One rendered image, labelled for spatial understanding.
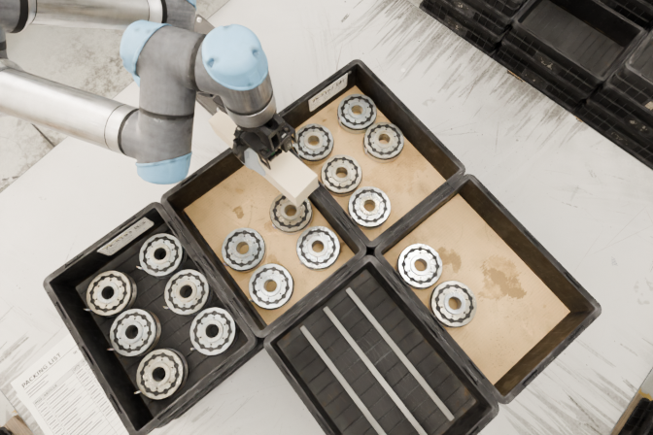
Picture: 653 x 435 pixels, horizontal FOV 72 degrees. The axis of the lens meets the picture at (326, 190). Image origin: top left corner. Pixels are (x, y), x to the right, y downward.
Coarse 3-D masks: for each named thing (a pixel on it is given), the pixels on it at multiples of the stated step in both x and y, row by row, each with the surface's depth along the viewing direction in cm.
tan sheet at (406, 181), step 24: (312, 120) 119; (336, 120) 119; (384, 120) 118; (312, 144) 117; (336, 144) 116; (360, 144) 116; (384, 144) 116; (408, 144) 116; (312, 168) 114; (384, 168) 114; (408, 168) 114; (432, 168) 114; (408, 192) 112
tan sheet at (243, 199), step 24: (240, 168) 115; (216, 192) 113; (240, 192) 113; (264, 192) 113; (192, 216) 111; (216, 216) 111; (240, 216) 111; (264, 216) 111; (216, 240) 109; (264, 240) 109; (288, 240) 109; (264, 264) 107; (288, 264) 107; (336, 264) 107; (312, 288) 105; (264, 312) 103
